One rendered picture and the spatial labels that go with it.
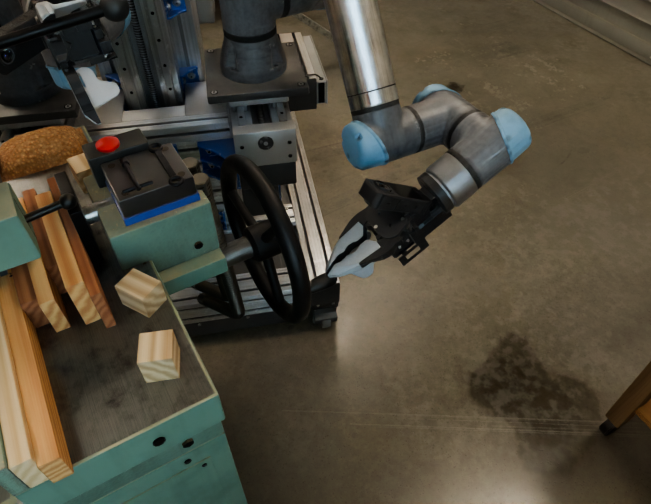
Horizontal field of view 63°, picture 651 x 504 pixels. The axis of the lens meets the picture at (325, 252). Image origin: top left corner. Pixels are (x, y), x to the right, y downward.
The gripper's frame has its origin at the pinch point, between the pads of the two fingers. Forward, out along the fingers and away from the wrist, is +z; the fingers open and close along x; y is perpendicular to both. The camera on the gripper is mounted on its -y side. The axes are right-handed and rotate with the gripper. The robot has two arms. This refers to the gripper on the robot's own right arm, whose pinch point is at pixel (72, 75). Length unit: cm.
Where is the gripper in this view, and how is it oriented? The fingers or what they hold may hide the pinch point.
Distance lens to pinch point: 77.1
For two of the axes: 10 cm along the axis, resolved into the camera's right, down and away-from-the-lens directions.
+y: 8.6, -4.1, 3.1
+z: 5.1, 6.2, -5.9
